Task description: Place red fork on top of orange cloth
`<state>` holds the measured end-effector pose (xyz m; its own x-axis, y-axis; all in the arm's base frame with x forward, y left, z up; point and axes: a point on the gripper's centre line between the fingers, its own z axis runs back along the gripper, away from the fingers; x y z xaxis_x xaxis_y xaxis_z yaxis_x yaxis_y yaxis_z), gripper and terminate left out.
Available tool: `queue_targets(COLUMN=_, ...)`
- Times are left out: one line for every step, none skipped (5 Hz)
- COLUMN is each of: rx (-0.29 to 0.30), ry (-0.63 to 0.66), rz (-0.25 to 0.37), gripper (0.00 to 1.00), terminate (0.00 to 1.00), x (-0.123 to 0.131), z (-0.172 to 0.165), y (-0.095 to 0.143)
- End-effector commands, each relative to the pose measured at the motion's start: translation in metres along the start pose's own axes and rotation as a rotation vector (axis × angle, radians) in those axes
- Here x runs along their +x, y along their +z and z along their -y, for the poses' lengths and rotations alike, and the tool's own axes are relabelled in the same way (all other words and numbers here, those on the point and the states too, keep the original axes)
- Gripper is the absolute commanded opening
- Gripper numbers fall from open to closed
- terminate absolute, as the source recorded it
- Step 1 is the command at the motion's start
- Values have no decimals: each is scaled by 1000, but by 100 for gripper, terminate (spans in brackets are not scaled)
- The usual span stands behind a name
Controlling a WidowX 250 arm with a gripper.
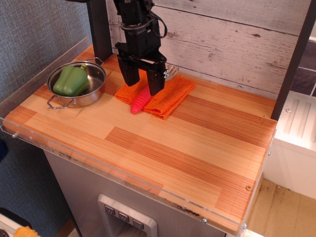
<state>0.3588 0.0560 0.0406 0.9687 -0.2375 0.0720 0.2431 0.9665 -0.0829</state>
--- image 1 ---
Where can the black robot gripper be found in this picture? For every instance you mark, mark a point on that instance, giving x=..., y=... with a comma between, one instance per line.
x=141, y=51

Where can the red handled metal fork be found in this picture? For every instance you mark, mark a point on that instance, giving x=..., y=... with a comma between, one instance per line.
x=143, y=98

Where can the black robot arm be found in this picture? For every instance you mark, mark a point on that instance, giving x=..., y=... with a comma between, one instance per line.
x=137, y=12

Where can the folded orange cloth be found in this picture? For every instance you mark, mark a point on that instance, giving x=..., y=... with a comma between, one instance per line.
x=163, y=103

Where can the small steel pot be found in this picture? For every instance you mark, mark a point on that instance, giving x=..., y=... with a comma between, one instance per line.
x=96, y=76

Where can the green toy bell pepper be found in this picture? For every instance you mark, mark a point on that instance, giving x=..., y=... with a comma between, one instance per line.
x=72, y=82

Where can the clear acrylic edge guard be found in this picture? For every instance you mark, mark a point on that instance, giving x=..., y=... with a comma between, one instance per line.
x=163, y=168

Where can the grey toy fridge cabinet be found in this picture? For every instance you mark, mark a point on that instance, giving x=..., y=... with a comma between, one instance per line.
x=104, y=208

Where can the white toy sink unit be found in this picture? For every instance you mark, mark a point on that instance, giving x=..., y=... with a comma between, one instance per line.
x=292, y=158

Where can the yellow object bottom left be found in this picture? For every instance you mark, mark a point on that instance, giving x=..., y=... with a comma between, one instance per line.
x=25, y=232

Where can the dark left shelf post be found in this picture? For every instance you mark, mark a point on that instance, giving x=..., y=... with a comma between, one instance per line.
x=99, y=27

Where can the dark shelf post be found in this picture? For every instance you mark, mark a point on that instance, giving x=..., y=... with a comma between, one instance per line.
x=295, y=60
x=99, y=27

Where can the dark right shelf post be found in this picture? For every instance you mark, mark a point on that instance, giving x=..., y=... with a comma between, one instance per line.
x=295, y=60

